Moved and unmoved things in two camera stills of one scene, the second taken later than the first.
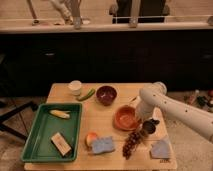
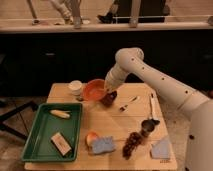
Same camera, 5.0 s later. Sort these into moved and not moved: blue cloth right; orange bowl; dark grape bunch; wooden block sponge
Moved: orange bowl
Not moved: dark grape bunch; wooden block sponge; blue cloth right
